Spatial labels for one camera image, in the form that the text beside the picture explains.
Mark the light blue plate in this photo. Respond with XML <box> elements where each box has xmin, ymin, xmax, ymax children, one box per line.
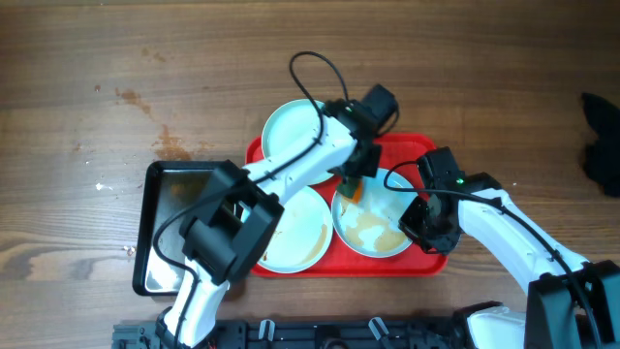
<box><xmin>258</xmin><ymin>186</ymin><xmax>333</xmax><ymax>274</ymax></box>
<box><xmin>331</xmin><ymin>169</ymin><xmax>418</xmax><ymax>258</ymax></box>
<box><xmin>262</xmin><ymin>99</ymin><xmax>329</xmax><ymax>161</ymax></box>

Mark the green orange sponge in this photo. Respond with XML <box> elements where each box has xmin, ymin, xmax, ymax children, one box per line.
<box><xmin>336</xmin><ymin>176</ymin><xmax>363</xmax><ymax>204</ymax></box>

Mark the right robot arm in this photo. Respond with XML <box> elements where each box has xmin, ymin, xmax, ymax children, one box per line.
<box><xmin>398</xmin><ymin>147</ymin><xmax>619</xmax><ymax>348</ymax></box>

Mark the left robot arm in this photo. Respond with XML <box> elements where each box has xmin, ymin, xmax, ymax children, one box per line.
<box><xmin>156</xmin><ymin>84</ymin><xmax>398</xmax><ymax>348</ymax></box>

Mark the red plastic tray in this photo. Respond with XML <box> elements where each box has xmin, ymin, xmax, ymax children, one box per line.
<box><xmin>245</xmin><ymin>133</ymin><xmax>448</xmax><ymax>278</ymax></box>

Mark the black water tray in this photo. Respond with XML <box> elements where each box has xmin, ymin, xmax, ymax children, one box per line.
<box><xmin>132</xmin><ymin>161</ymin><xmax>220</xmax><ymax>297</ymax></box>

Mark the light blue top plate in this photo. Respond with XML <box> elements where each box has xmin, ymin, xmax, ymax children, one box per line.
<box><xmin>262</xmin><ymin>99</ymin><xmax>329</xmax><ymax>161</ymax></box>

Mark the black cloth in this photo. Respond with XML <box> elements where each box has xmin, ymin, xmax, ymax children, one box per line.
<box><xmin>581</xmin><ymin>92</ymin><xmax>619</xmax><ymax>198</ymax></box>

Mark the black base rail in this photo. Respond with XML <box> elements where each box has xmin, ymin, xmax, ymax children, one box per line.
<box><xmin>111</xmin><ymin>316</ymin><xmax>485</xmax><ymax>349</ymax></box>

